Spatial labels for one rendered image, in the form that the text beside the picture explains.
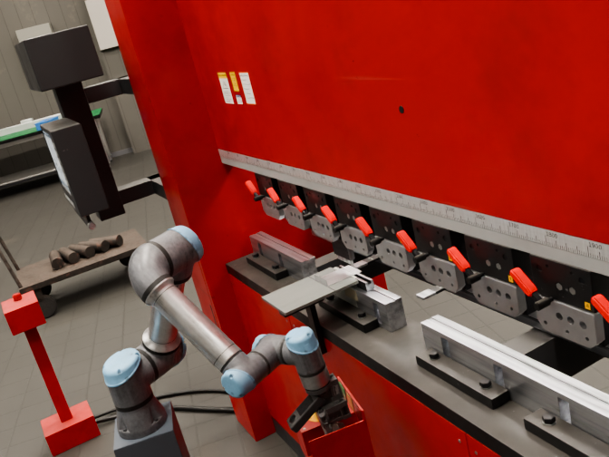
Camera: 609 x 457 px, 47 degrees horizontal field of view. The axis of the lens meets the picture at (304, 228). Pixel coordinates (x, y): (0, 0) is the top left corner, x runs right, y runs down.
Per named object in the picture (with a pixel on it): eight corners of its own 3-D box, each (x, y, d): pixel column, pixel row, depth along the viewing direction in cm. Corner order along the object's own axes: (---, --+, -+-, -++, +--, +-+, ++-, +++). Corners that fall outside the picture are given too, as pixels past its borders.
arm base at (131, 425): (118, 445, 205) (107, 417, 202) (119, 419, 219) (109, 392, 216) (168, 429, 207) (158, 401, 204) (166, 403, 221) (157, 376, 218)
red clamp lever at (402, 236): (395, 231, 174) (417, 261, 169) (408, 226, 175) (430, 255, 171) (393, 236, 175) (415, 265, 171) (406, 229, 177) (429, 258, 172)
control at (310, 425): (301, 448, 202) (285, 395, 197) (352, 428, 206) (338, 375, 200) (322, 489, 184) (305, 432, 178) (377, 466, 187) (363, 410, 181)
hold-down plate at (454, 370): (417, 364, 189) (414, 354, 188) (432, 356, 191) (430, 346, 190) (493, 410, 163) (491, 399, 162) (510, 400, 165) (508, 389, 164)
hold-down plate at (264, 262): (247, 263, 294) (245, 257, 293) (258, 258, 296) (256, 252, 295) (276, 281, 268) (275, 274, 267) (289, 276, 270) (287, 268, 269)
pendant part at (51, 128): (66, 200, 322) (38, 124, 311) (91, 191, 327) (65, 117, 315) (81, 218, 283) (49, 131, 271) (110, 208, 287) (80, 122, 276)
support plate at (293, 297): (262, 299, 226) (261, 296, 225) (331, 269, 235) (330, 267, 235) (285, 316, 210) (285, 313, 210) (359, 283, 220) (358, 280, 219)
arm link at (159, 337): (125, 369, 218) (140, 234, 186) (159, 345, 229) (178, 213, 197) (153, 392, 214) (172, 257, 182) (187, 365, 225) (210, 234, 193)
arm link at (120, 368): (105, 404, 209) (90, 365, 205) (138, 380, 219) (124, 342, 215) (130, 412, 202) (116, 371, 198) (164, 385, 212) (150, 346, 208)
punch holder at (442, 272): (421, 279, 178) (410, 219, 173) (448, 267, 182) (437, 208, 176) (459, 295, 165) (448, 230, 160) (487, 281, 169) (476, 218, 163)
